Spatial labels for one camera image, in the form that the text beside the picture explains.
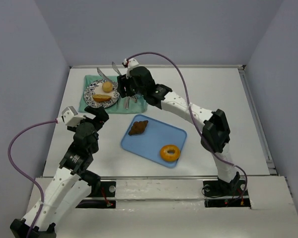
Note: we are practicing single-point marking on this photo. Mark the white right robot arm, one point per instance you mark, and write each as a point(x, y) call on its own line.
point(212, 125)

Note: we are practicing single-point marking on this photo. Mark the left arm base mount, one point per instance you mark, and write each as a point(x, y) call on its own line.
point(102, 196)

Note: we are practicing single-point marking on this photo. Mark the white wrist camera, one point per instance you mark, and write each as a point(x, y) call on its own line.
point(70, 117)
point(129, 64)

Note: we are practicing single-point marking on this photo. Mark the blue floral plate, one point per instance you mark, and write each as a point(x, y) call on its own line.
point(96, 88)

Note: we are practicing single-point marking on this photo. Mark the green cloth napkin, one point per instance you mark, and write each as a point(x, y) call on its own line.
point(140, 106)

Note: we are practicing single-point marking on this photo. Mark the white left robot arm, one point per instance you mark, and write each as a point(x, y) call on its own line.
point(72, 181)

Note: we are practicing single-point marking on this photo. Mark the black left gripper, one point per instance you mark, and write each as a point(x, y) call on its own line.
point(97, 114)

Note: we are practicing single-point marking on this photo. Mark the dark chocolate croissant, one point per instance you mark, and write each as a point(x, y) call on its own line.
point(138, 127)

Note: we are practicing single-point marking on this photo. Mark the orange bagel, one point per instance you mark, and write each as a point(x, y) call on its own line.
point(170, 153)

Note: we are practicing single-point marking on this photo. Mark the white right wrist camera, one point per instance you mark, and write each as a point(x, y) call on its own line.
point(129, 64)

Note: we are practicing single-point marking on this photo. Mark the metal fork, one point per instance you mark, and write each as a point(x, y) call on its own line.
point(126, 103)

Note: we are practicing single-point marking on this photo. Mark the small round bun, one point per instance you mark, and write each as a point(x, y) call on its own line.
point(107, 87)

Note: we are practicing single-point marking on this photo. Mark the blue plastic tray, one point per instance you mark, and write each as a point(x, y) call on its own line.
point(156, 135)

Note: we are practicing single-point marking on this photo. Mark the sliced baguette bread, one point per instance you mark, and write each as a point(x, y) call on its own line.
point(101, 98)

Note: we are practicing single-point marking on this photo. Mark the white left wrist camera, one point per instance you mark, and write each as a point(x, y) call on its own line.
point(70, 117)

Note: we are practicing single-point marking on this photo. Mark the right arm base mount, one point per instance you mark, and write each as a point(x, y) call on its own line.
point(219, 194)

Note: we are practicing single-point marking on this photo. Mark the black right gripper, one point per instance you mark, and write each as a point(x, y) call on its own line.
point(122, 86)

